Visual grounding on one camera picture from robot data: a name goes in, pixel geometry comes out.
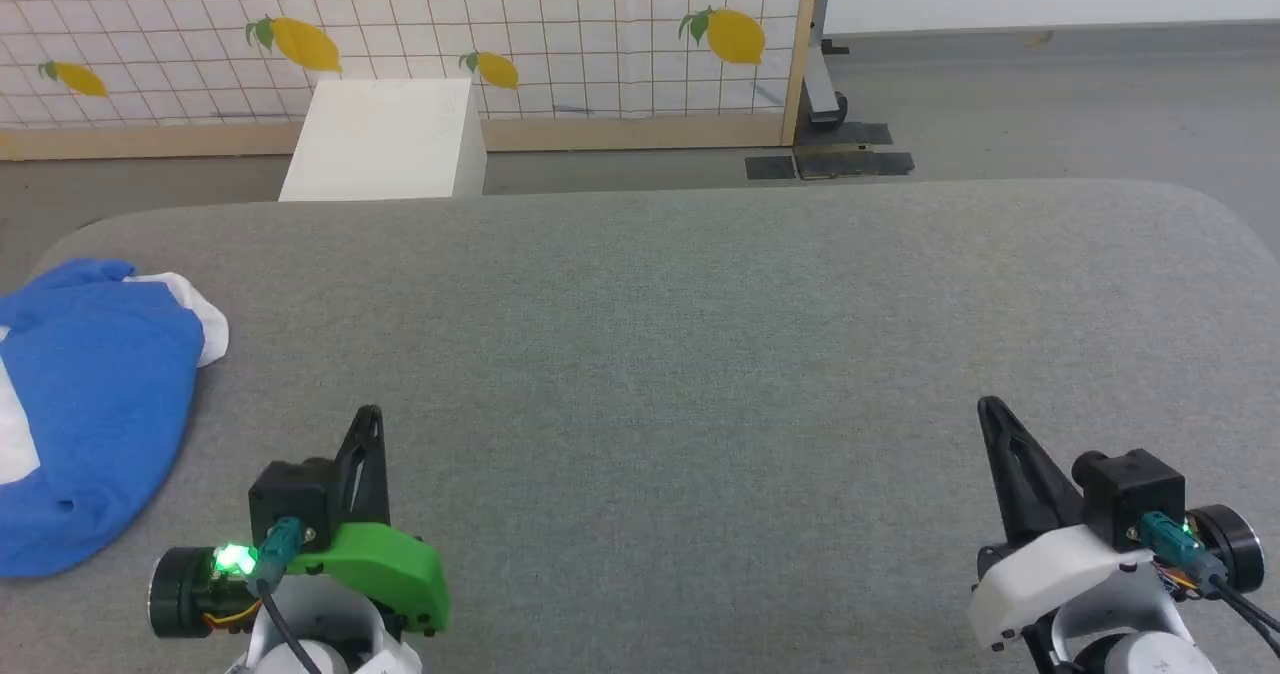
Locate lemon print partition screen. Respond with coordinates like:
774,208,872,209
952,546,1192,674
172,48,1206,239
0,0,823,162

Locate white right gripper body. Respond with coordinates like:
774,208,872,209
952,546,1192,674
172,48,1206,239
967,503,1264,651

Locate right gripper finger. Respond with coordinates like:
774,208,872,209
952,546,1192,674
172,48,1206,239
977,395,1087,548

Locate long black floor tape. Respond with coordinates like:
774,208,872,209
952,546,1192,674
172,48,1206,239
794,150,916,179

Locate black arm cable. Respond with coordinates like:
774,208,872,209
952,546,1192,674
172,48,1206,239
1139,512,1280,655
245,516,323,674

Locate grey metal partition stand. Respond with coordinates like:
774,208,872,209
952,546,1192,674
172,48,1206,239
800,0,851,127

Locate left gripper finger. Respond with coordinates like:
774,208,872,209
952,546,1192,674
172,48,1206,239
334,404,392,530

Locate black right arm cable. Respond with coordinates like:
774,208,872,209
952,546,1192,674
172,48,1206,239
1139,512,1280,655

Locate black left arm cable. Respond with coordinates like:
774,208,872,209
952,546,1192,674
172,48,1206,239
245,516,323,674

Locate white box pedestal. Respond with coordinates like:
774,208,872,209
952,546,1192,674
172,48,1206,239
278,78,488,202

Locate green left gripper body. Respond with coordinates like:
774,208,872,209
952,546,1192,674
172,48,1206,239
149,523,452,641

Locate blue and white garment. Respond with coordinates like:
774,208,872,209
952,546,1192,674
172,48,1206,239
0,258,231,580

